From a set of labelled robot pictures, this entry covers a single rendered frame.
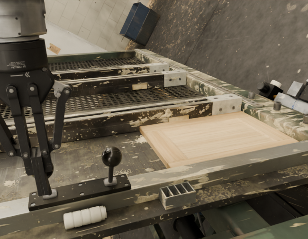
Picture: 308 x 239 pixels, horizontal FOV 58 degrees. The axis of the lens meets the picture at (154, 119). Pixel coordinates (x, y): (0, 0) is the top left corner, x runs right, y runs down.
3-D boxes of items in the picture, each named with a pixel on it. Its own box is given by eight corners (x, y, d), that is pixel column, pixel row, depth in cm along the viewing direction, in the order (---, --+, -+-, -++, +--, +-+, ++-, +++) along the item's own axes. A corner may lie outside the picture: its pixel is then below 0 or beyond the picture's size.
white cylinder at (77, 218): (65, 233, 53) (107, 223, 55) (63, 221, 51) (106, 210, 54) (65, 223, 55) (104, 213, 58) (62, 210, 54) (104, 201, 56)
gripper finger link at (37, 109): (26, 78, 40) (37, 77, 41) (41, 147, 45) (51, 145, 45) (24, 85, 37) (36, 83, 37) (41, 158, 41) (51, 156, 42)
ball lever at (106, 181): (120, 191, 59) (125, 158, 49) (103, 195, 58) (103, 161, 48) (116, 175, 61) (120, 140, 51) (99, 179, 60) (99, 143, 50)
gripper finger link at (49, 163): (39, 139, 43) (59, 136, 44) (44, 168, 45) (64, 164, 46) (39, 143, 42) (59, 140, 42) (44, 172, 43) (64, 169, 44)
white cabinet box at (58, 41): (140, 70, 471) (13, 5, 380) (125, 100, 482) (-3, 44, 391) (131, 63, 525) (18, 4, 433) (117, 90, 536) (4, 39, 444)
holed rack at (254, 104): (263, 106, 101) (263, 105, 101) (256, 107, 101) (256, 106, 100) (137, 49, 246) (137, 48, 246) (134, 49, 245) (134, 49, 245)
